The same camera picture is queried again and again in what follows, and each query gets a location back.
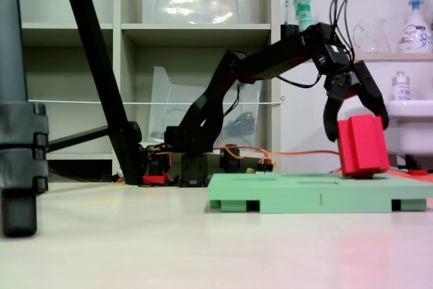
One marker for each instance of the black tripod leg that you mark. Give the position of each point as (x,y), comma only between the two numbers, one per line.
(94,48)

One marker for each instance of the beige shelf unit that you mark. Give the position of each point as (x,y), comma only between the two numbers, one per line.
(196,33)

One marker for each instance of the white sink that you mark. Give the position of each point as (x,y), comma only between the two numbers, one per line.
(412,126)

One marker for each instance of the red cross columnar block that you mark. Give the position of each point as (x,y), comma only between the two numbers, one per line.
(362,147)

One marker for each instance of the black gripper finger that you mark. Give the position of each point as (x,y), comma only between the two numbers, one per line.
(370,92)
(329,116)

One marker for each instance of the small clear sanitizer bottle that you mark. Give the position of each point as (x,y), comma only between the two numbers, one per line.
(400,89)

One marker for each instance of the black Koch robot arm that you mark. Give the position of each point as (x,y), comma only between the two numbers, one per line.
(270,62)

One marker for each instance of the green spray bottle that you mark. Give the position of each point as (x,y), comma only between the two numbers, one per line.
(304,15)

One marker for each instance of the large orange flat block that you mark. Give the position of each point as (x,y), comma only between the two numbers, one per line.
(424,178)

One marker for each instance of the white pump soap bottle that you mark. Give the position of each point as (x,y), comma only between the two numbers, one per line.
(414,35)

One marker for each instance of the blue white toothbrush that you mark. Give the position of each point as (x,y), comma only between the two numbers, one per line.
(286,8)

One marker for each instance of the black cup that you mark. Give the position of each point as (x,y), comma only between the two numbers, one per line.
(289,30)

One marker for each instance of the green shape sorting board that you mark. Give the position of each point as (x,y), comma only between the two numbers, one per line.
(287,197)

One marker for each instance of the dark grey tripod leg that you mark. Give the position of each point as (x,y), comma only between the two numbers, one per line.
(13,65)

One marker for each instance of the clear glass pitcher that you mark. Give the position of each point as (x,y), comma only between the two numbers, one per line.
(375,38)

